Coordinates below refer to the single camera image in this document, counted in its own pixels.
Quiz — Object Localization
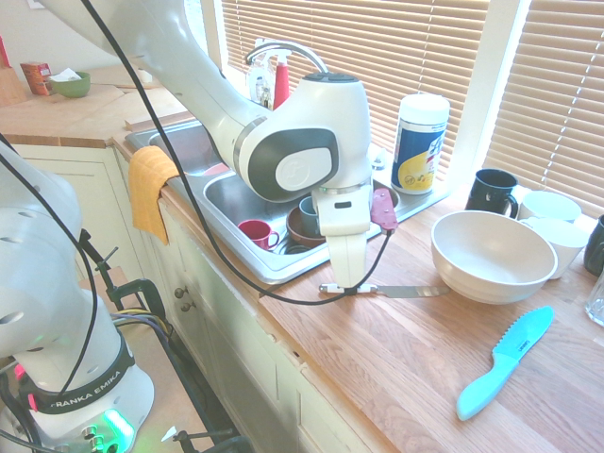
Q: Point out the table knife with white handle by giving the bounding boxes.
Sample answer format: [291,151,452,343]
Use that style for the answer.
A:
[318,281,452,299]

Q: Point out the cream kitchen cabinet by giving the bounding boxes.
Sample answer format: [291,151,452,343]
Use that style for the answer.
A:
[7,143,393,453]

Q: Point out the clear soap bottle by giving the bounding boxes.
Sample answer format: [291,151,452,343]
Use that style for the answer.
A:
[247,60,275,112]

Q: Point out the white ceramic bowl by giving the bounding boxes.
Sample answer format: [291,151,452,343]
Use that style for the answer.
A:
[518,216,591,280]
[517,190,582,226]

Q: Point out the black base clamp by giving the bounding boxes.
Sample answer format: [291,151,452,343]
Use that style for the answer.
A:
[172,427,254,453]

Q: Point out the dark glazed mug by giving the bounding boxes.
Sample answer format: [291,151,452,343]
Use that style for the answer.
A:
[582,214,604,277]

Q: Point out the brown wooden bowl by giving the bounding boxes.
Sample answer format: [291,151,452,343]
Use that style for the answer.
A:
[286,205,331,244]

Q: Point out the metal sink drain strainer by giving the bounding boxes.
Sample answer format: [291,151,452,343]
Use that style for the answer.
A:
[277,238,313,256]

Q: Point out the chrome gooseneck faucet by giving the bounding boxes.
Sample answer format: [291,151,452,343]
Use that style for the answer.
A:
[243,41,327,76]

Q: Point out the large cream bowl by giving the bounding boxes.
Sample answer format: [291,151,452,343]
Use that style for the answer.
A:
[429,210,560,306]

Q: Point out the grey-blue ceramic mug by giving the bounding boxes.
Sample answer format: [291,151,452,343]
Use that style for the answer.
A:
[297,195,323,237]

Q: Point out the cleaning wipes canister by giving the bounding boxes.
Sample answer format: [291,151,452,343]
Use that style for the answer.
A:
[390,92,451,195]

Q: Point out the orange cardboard box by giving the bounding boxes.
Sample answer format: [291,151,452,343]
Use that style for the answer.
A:
[19,60,54,97]

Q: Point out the clear drinking glass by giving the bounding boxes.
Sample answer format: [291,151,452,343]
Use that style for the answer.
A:
[584,268,604,327]

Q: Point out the red ceramic mug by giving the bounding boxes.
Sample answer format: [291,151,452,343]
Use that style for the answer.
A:
[238,219,280,251]

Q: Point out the wide wooden window blind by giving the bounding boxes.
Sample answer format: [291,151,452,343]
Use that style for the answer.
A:
[221,0,490,183]

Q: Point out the black metal clamp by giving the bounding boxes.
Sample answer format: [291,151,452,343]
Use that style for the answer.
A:
[77,228,166,331]

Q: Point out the black ceramic mug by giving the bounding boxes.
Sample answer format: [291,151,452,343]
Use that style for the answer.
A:
[464,168,520,219]

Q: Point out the maroon wrist camera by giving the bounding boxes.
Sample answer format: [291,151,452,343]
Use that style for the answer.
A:
[370,187,398,232]

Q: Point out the black camera cable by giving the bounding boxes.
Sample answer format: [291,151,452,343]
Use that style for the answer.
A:
[0,0,394,395]

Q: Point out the narrow wooden window blind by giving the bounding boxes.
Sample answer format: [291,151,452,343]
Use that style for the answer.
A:
[483,0,604,218]

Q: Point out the orange dish cloth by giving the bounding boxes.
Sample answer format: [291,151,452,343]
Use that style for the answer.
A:
[127,144,181,246]

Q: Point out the green bowl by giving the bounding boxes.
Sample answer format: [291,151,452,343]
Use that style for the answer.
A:
[49,71,92,99]

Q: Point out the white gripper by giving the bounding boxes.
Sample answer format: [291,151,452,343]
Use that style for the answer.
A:
[314,181,375,290]

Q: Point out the wooden knife block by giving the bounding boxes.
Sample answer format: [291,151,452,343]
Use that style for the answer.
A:
[0,63,28,108]

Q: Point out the teal plastic serrated knife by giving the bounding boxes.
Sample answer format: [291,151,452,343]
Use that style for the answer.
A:
[455,305,555,422]

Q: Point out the coloured wire bundle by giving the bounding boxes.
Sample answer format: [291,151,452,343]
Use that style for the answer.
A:
[111,307,174,341]

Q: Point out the stainless steel kitchen sink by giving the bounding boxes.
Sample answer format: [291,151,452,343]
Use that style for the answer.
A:
[125,117,452,286]

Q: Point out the red spray bottle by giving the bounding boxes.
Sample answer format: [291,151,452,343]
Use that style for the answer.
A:
[271,50,292,110]

